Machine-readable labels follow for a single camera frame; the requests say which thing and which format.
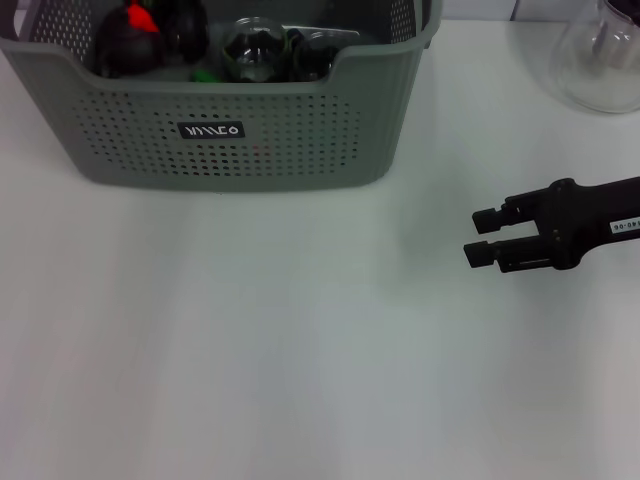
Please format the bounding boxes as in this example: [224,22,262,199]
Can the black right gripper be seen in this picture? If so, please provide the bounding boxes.
[462,175,640,275]

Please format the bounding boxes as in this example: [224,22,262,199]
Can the bright red large brick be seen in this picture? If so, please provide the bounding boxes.
[124,2,162,34]

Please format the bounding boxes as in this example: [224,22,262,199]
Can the grey-green perforated storage bin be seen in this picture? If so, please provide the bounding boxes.
[0,0,444,194]

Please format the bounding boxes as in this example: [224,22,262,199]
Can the clear glass carafe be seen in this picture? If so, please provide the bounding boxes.
[548,0,640,115]

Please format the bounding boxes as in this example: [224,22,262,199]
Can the black cast iron teapot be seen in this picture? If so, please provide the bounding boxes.
[95,4,166,79]

